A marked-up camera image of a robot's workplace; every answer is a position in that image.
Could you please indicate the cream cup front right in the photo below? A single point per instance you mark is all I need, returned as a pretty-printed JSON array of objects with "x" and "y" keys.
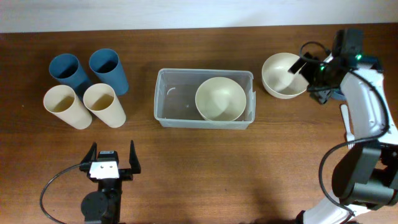
[{"x": 103, "y": 102}]

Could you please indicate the blue cup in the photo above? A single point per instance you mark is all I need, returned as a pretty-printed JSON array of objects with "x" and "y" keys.
[
  {"x": 67, "y": 70},
  {"x": 107, "y": 66}
]

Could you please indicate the blue cup back right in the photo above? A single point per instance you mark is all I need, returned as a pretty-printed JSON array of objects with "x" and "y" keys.
[{"x": 107, "y": 66}]

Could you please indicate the clear plastic container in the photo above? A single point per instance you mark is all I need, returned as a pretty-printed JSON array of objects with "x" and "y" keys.
[{"x": 174, "y": 101}]

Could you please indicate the cream bowl front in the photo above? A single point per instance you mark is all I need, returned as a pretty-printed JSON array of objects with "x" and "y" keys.
[{"x": 220, "y": 99}]

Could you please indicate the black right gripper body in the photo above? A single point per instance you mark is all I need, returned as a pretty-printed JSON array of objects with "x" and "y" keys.
[{"x": 316, "y": 78}]

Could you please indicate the cream bowl back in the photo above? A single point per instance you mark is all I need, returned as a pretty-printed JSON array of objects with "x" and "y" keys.
[{"x": 278, "y": 81}]

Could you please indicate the blue cup back left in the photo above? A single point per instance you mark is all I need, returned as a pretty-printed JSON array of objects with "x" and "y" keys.
[{"x": 67, "y": 70}]

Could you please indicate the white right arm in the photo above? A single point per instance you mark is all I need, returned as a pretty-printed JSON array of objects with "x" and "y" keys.
[{"x": 365, "y": 178}]

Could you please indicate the cream bowl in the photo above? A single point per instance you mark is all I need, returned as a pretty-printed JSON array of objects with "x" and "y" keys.
[
  {"x": 278, "y": 81},
  {"x": 220, "y": 99}
]

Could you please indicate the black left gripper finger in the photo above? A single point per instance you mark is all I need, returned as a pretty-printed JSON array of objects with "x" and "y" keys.
[
  {"x": 133, "y": 159},
  {"x": 91, "y": 155}
]

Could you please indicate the white plastic fork left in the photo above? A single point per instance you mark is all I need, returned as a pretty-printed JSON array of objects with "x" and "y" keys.
[{"x": 345, "y": 115}]

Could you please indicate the left arm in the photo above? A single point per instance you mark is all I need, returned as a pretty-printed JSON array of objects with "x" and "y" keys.
[{"x": 104, "y": 204}]

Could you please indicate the blue bowl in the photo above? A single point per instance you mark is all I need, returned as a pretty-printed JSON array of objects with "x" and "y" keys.
[{"x": 338, "y": 95}]

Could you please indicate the cream cup front left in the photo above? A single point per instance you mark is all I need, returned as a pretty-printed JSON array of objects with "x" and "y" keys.
[{"x": 63, "y": 102}]

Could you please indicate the cream cup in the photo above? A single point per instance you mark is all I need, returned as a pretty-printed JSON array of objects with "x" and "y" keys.
[
  {"x": 63, "y": 102},
  {"x": 103, "y": 102}
]

